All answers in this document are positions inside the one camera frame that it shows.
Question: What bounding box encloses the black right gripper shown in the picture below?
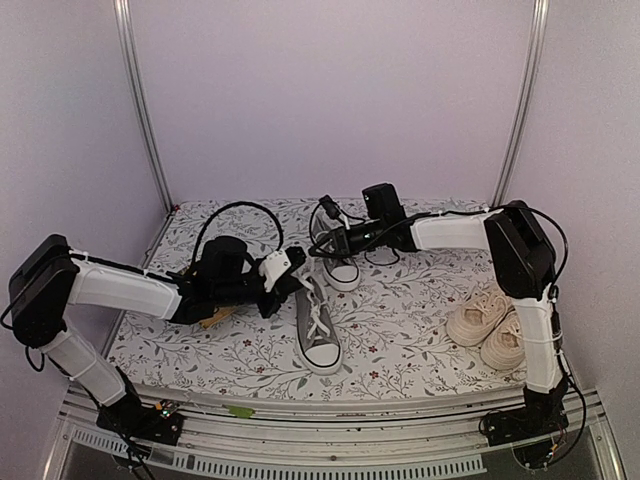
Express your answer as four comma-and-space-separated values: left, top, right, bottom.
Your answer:
309, 218, 387, 260

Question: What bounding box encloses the grey sneaker with white laces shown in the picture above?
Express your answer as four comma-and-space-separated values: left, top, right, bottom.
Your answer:
295, 268, 343, 376

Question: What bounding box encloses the beige sneaker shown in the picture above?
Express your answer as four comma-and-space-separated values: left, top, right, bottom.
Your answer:
445, 286, 512, 347
480, 310, 525, 371

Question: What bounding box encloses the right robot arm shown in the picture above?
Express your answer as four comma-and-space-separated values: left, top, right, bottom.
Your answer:
309, 183, 564, 394

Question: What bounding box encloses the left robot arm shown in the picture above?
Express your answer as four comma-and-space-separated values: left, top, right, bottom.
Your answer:
3, 234, 306, 434

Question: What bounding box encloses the yellow bamboo fan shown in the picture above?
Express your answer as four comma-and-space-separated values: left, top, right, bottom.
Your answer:
199, 307, 236, 329

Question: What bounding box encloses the floral patterned table mat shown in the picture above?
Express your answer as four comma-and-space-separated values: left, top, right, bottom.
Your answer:
107, 198, 539, 401

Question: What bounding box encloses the green tape piece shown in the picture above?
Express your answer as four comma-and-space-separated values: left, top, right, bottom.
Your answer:
224, 405, 255, 419

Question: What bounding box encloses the black right camera cable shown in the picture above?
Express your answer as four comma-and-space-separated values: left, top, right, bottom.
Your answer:
308, 199, 401, 266

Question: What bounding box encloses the black camera cable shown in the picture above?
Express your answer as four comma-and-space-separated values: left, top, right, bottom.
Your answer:
308, 199, 401, 266
192, 200, 285, 266

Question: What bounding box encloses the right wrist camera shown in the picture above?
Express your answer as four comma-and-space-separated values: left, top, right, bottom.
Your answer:
319, 195, 350, 229

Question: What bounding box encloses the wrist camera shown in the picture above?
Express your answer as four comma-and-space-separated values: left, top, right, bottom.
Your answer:
319, 195, 350, 229
258, 246, 306, 293

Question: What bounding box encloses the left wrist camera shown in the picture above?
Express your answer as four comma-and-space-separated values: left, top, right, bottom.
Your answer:
258, 246, 306, 293

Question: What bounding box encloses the black left camera cable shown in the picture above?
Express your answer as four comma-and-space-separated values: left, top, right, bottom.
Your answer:
192, 200, 285, 266

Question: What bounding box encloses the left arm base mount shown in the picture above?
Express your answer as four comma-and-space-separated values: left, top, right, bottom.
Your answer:
96, 396, 185, 446

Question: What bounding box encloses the aluminium front rail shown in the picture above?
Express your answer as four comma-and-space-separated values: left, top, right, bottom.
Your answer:
42, 384, 626, 480

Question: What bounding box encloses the right aluminium frame post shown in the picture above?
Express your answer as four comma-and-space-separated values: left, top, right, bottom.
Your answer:
491, 0, 550, 206

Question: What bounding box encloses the aluminium frame post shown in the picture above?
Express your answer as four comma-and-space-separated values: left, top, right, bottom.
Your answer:
113, 0, 174, 213
491, 0, 550, 206

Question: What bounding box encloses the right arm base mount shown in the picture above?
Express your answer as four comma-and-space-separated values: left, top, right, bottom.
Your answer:
478, 387, 569, 446

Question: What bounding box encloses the left aluminium frame post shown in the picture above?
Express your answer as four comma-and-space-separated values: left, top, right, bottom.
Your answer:
113, 0, 174, 213

